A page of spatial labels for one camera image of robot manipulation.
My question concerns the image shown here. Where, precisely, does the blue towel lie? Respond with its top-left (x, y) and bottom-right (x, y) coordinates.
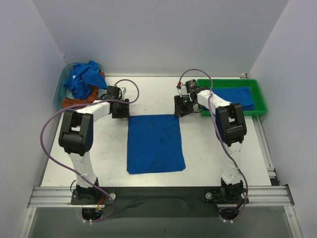
top-left (197, 87), bottom-right (255, 113)
top-left (127, 115), bottom-right (186, 175)

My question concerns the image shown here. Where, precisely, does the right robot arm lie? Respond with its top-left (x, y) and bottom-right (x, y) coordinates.
top-left (174, 90), bottom-right (247, 188)

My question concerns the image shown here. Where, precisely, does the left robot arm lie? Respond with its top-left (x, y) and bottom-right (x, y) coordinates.
top-left (58, 86), bottom-right (130, 199)

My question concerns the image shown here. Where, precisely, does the pile of blue towels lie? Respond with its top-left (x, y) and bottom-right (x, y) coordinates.
top-left (64, 60), bottom-right (107, 100)

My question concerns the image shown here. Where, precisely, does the orange brown towel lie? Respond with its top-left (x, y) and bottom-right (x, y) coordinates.
top-left (61, 68), bottom-right (107, 108)

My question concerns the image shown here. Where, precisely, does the teal plastic basket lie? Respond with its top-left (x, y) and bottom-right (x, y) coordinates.
top-left (53, 63), bottom-right (104, 110)

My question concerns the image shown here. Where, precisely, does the green plastic tray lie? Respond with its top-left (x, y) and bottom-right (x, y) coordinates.
top-left (212, 79), bottom-right (267, 117)

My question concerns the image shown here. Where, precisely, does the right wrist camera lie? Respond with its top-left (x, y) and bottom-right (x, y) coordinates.
top-left (185, 79), bottom-right (198, 94)

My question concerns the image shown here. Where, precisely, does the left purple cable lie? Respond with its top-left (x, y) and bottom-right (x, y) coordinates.
top-left (40, 79), bottom-right (140, 222)

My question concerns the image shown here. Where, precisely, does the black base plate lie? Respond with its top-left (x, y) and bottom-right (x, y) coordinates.
top-left (70, 186), bottom-right (249, 220)

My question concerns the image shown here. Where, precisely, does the aluminium frame rail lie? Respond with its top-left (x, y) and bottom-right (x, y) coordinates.
top-left (28, 186), bottom-right (295, 208)

